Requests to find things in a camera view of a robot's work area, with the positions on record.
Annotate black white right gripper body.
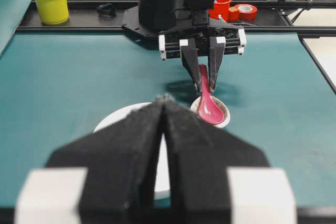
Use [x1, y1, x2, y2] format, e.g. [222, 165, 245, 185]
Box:
[159, 17, 247, 60]

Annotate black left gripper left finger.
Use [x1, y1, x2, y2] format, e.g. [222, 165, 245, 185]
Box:
[15, 93, 165, 224]

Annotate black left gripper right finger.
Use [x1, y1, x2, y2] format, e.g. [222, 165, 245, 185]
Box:
[162, 98, 297, 223]

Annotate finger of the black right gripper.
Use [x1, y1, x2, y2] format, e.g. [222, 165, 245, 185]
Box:
[207, 36, 226, 93]
[179, 38, 202, 93]

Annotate pink ceramic spoon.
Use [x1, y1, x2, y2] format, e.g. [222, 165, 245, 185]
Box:
[198, 65, 225, 125]

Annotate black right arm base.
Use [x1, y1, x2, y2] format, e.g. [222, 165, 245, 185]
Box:
[122, 0, 194, 50]

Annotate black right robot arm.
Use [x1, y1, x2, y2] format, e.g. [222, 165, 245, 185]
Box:
[138, 0, 247, 92]

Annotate white round bowl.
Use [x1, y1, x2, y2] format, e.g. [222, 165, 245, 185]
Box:
[94, 102, 170, 201]

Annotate red plastic cup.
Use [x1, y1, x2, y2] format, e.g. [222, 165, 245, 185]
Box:
[208, 0, 232, 22]

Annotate red tape roll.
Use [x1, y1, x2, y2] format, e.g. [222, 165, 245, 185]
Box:
[228, 4, 258, 22]

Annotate stacked yellow plastic cups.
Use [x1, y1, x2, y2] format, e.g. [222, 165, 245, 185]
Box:
[35, 0, 69, 25]

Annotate black clip on rail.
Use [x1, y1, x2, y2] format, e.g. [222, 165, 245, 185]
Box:
[96, 3, 117, 18]

